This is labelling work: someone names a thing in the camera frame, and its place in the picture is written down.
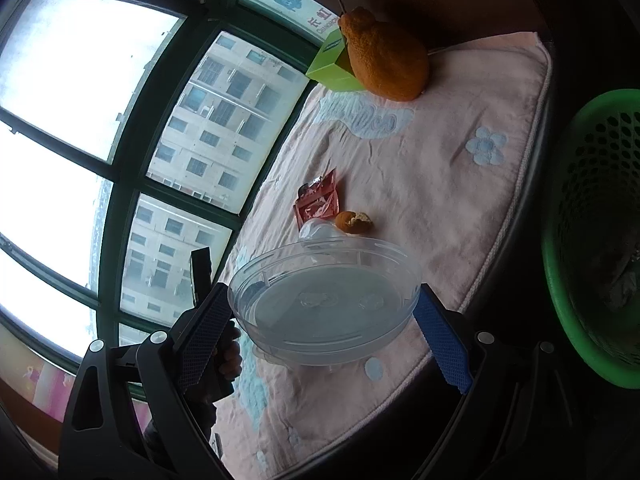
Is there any beige apartment building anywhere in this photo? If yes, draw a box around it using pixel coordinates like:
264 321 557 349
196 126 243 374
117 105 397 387
117 30 311 341

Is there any green cardboard box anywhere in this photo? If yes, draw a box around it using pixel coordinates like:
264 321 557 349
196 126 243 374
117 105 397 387
305 27 368 93

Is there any person's left forearm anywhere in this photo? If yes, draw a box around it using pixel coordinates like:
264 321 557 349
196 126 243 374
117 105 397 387
192 395 221 456

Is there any bumpy orange tangerine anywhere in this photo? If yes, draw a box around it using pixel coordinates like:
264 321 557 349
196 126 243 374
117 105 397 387
336 0 431 102

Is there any green plastic basket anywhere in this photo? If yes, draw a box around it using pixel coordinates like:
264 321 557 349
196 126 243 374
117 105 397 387
541 89 640 390

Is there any large clear plastic bowl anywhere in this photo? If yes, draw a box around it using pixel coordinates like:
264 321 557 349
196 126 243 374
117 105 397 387
227 237 423 367

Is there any pink printed cloth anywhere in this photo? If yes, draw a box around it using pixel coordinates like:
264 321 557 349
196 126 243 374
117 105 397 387
0 320 151 441

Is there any red snack wrapper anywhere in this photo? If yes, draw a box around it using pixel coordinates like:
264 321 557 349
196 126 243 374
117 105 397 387
293 170 342 228

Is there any dark green window frame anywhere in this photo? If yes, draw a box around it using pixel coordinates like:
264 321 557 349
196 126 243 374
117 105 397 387
0 0 326 376

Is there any small clear plastic cup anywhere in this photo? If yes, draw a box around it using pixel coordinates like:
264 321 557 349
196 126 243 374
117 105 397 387
298 217 343 251

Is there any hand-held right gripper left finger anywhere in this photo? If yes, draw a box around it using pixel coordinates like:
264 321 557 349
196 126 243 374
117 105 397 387
59 282 233 480

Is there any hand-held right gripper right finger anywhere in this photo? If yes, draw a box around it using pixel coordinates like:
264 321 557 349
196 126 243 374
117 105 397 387
411 283 597 480

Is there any pink printed blanket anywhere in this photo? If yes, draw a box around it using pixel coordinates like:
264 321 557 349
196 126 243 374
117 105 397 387
207 30 556 480

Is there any person's left hand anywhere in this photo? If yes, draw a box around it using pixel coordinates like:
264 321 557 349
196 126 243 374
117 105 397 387
216 326 245 385

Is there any orange peel piece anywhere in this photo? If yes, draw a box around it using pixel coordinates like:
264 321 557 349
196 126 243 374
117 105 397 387
334 211 374 237

